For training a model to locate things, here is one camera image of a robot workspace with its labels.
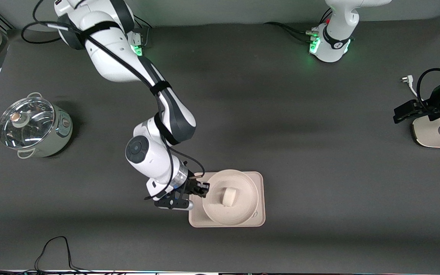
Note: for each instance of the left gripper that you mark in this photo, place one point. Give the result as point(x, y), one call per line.
point(431, 105)

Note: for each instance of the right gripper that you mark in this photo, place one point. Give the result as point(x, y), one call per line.
point(193, 185)

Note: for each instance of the white steamed bun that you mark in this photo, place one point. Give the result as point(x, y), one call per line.
point(228, 196)

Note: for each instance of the round beige plate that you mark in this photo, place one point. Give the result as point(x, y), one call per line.
point(239, 214)

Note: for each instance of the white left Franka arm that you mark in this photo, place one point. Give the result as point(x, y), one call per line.
point(332, 46)

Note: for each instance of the beige rectangular tray rabbit print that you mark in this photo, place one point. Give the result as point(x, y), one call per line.
point(195, 220)

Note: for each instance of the white two-slot toaster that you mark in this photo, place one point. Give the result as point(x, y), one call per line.
point(430, 133)

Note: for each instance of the pale green electric pot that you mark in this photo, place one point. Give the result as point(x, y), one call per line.
point(61, 131)

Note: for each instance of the glass pot lid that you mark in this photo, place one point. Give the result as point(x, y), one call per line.
point(21, 126)

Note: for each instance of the aluminium frame rail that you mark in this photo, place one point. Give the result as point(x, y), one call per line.
point(4, 21)

